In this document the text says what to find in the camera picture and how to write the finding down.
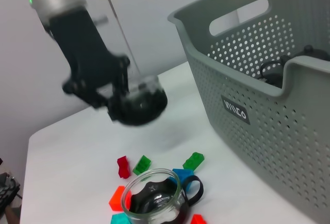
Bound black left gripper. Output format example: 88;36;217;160
48;6;131;123

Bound dark red building block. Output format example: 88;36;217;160
117;155;131;180

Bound green building block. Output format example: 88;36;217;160
182;152;205;171
133;155;152;175

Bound blue building block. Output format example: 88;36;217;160
172;168;194;191

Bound large orange-red sloped block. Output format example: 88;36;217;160
108;185;126;211

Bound teal square building block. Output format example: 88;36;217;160
110;213;129;224

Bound grey perforated storage bin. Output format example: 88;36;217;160
167;0;330;224

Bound small red cube block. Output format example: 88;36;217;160
190;213;207;224

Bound black keyboard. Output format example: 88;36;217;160
0;172;21;205

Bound black clay teapot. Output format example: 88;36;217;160
295;44;330;61

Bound left gripper cable with plug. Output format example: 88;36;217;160
92;14;109;26

